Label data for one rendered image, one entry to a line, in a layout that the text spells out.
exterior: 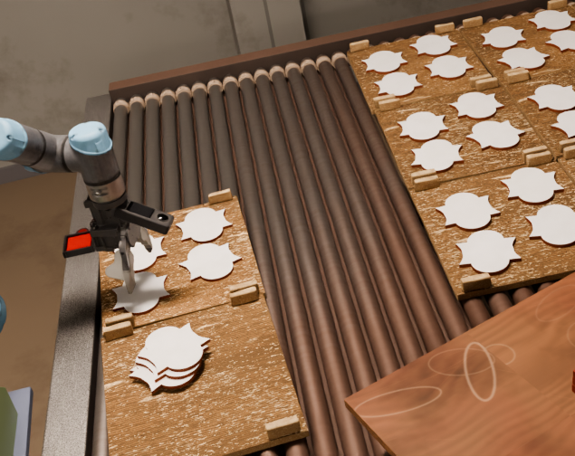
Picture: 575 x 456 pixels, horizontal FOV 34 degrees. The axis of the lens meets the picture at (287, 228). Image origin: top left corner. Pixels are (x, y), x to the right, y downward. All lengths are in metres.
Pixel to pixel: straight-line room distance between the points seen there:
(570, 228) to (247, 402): 0.77
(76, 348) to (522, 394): 0.94
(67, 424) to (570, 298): 0.96
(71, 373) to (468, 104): 1.24
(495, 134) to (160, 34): 2.40
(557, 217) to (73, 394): 1.06
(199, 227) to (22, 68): 2.44
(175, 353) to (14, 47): 2.85
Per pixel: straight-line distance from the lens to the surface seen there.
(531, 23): 2.96
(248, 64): 2.97
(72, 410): 1.87
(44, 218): 4.35
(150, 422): 1.75
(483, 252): 1.96
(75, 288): 2.18
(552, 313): 1.66
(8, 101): 4.58
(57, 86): 4.54
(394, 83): 2.66
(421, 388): 1.54
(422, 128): 2.42
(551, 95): 2.52
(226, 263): 2.05
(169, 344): 1.84
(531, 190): 2.14
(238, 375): 1.78
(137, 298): 2.03
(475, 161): 2.28
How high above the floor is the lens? 2.13
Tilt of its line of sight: 34 degrees down
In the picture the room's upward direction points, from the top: 12 degrees counter-clockwise
